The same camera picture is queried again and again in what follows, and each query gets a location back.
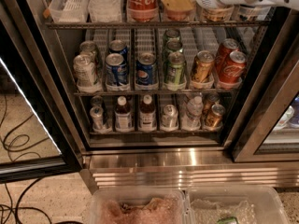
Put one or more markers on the silver can bottom left front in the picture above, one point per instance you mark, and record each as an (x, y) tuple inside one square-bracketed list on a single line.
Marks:
[(97, 114)]

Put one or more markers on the silver can bottom left rear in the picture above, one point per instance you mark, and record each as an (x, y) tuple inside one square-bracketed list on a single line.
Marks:
[(97, 100)]

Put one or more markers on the open glass fridge door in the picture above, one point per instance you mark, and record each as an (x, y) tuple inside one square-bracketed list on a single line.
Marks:
[(35, 141)]

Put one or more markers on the clear bin with bubble wrap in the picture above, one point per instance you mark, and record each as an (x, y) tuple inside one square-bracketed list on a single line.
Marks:
[(242, 204)]

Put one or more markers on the gold can middle shelf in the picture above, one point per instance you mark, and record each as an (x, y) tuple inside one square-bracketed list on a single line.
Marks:
[(202, 65)]

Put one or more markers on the blue pepsi can left rear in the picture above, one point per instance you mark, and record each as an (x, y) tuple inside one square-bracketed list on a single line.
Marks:
[(118, 46)]

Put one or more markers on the green can middle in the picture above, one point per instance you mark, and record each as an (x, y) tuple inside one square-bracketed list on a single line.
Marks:
[(172, 46)]

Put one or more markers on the gold patterned can top shelf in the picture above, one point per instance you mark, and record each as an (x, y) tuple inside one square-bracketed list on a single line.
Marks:
[(217, 14)]

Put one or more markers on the blue pepsi can middle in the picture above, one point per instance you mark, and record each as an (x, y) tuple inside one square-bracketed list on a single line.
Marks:
[(146, 69)]

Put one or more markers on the white silver can front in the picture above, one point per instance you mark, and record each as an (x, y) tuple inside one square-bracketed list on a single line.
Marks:
[(85, 70)]

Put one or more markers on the red coke can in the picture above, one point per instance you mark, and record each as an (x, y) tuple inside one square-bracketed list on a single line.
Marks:
[(225, 48), (233, 67), (177, 15), (142, 10)]

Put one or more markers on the brown juice bottle left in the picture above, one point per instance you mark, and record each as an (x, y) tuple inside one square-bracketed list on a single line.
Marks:
[(123, 114)]

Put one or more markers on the red coke can front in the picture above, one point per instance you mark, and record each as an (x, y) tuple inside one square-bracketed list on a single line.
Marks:
[(233, 67)]

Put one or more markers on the blue orange can top shelf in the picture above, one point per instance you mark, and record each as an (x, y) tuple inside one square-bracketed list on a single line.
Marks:
[(248, 13)]

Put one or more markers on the brown juice bottle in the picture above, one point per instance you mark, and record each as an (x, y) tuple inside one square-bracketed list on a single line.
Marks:
[(147, 114), (123, 114)]

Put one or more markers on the white silver can rear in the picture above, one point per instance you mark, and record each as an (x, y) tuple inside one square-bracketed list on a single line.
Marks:
[(89, 47)]

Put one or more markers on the clear water bottle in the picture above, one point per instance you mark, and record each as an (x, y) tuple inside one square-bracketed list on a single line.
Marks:
[(193, 114)]

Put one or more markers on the gold can bottom front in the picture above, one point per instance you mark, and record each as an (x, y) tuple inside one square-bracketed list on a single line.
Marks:
[(214, 115)]

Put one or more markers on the blue pepsi can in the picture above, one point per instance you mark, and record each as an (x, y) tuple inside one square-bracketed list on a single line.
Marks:
[(117, 70), (118, 46), (146, 69)]

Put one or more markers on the blue pepsi can left front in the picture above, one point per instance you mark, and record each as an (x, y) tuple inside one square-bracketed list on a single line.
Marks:
[(117, 70)]

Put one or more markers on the white silver can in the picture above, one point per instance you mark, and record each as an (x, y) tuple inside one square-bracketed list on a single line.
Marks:
[(89, 47), (85, 70)]

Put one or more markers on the silver can bottom middle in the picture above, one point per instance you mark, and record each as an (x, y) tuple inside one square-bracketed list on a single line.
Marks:
[(170, 117)]

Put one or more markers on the brown juice bottle right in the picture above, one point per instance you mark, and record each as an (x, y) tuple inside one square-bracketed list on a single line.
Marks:
[(147, 114)]

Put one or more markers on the green can front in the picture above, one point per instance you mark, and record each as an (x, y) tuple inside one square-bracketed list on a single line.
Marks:
[(174, 68)]

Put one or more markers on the green can rear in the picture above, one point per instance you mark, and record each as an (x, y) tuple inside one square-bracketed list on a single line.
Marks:
[(171, 34)]

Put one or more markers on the gold can bottom rear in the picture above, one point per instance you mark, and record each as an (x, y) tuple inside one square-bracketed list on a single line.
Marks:
[(210, 100)]

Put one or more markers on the right glass fridge door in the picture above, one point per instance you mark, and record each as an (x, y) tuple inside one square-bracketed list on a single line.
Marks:
[(272, 131)]

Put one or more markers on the empty clear tray top shelf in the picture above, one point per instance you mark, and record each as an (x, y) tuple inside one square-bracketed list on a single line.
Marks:
[(69, 11)]

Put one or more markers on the clear bin with pink wrap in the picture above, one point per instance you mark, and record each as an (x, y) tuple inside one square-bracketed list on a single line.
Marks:
[(138, 205)]

